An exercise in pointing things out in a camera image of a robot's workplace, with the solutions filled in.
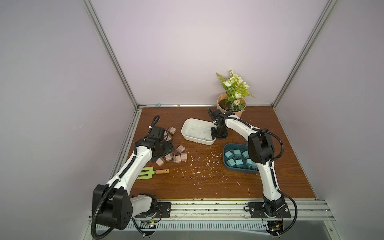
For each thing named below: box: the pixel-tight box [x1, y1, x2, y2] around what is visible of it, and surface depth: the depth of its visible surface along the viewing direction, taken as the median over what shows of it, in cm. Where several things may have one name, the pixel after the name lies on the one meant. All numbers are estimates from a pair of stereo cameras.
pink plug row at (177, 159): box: [173, 155, 182, 164], surface depth 91 cm
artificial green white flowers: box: [216, 70, 256, 112], surface depth 94 cm
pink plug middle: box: [176, 144, 186, 155], surface depth 96 cm
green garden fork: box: [137, 166, 170, 180], surface depth 87 cm
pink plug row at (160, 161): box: [155, 156, 166, 167], surface depth 90 cm
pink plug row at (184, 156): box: [181, 152, 188, 162], surface depth 92 cm
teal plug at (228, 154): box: [224, 150, 234, 160], surface depth 92 cm
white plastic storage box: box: [181, 118, 217, 145], surface depth 106 cm
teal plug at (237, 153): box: [233, 149, 242, 159], surface depth 92 cm
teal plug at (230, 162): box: [226, 158, 236, 167], surface depth 89 cm
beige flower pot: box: [217, 93, 246, 118], surface depth 100 cm
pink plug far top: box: [167, 126, 177, 135], surface depth 105 cm
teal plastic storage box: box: [223, 143, 259, 174], surface depth 89 cm
